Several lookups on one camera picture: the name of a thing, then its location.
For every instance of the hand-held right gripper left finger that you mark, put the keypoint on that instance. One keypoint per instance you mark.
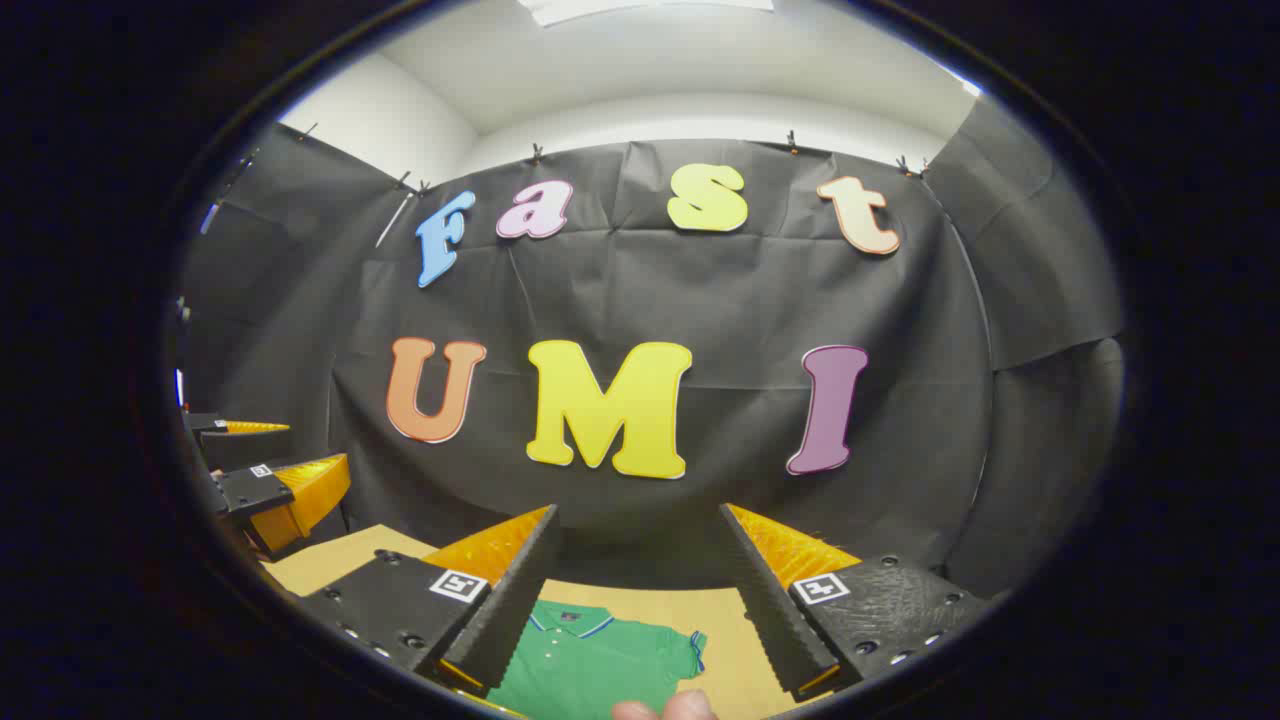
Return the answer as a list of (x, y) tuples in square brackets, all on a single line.
[(500, 610)]

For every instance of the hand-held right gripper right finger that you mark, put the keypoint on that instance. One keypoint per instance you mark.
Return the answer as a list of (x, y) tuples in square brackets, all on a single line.
[(770, 610)]

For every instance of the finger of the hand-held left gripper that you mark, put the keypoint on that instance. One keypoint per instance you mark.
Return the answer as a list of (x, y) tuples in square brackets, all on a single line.
[(205, 425), (245, 488)]

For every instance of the green T-shirt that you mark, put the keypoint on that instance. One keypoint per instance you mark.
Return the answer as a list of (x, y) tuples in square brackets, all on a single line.
[(600, 665)]

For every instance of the white hanging strip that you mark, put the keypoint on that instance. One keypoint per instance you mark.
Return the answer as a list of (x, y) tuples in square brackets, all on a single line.
[(393, 220)]

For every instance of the black backdrop cloth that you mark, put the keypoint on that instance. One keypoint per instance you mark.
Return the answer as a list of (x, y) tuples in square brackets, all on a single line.
[(700, 290)]

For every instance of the row of black cloth clips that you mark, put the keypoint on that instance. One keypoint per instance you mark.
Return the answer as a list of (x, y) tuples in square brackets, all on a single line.
[(792, 143)]

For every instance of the ceiling light panel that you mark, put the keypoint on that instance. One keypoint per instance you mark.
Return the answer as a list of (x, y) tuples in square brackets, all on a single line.
[(640, 8)]

